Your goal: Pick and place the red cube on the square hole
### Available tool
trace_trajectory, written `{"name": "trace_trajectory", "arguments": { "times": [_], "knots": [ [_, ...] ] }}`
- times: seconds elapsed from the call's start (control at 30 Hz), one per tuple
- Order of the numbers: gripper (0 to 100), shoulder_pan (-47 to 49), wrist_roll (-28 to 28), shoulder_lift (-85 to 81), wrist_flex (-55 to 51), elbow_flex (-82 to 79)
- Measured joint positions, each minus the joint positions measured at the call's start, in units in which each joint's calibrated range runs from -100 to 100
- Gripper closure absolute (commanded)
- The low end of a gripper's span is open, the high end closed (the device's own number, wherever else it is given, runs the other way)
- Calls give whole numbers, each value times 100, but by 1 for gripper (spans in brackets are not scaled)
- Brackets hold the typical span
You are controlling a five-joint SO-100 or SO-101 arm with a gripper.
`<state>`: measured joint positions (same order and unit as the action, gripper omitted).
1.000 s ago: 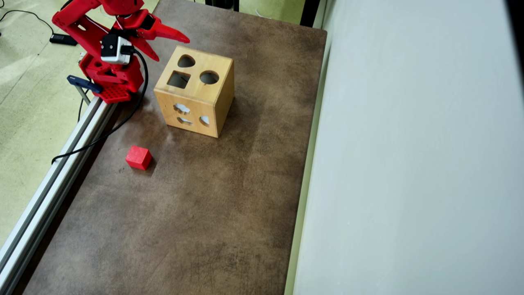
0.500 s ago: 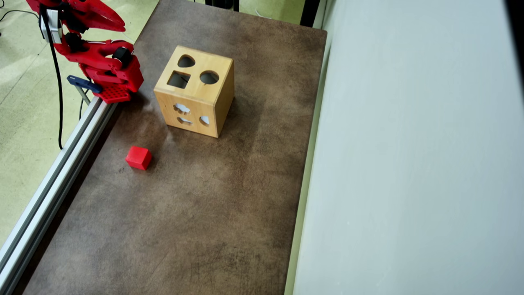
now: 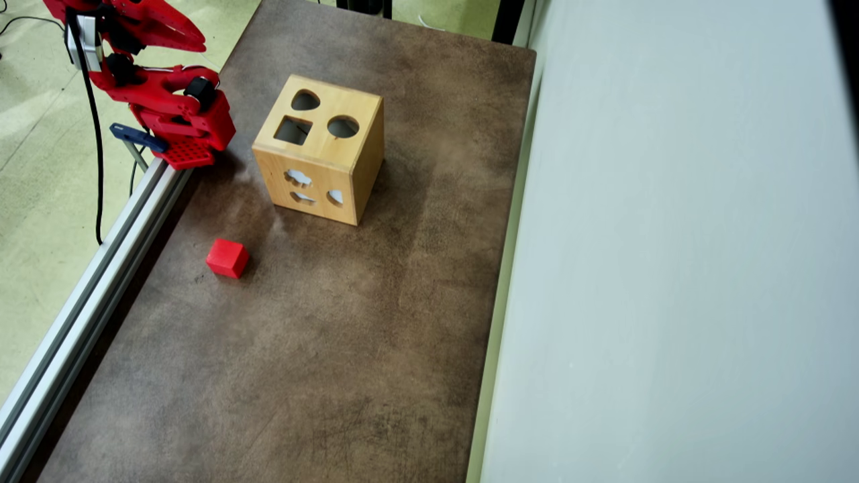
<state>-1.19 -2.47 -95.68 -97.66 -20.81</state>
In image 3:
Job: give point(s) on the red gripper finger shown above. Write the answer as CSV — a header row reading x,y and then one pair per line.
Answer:
x,y
174,40
161,17

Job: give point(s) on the red cube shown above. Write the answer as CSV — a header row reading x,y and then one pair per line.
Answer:
x,y
227,257

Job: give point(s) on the red robot arm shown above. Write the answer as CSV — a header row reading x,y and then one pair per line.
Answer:
x,y
161,100

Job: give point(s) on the blue clamp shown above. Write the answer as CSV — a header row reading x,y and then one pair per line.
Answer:
x,y
137,137

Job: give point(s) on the wooden shape sorter box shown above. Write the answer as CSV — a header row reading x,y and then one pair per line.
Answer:
x,y
315,151

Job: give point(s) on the black vertical bar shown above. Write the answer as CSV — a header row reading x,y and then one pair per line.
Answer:
x,y
508,20

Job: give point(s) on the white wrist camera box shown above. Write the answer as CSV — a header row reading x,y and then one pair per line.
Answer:
x,y
86,43

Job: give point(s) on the black post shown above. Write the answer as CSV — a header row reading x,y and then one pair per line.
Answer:
x,y
362,7

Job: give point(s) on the aluminium profile rail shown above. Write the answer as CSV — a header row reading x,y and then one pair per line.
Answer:
x,y
87,295

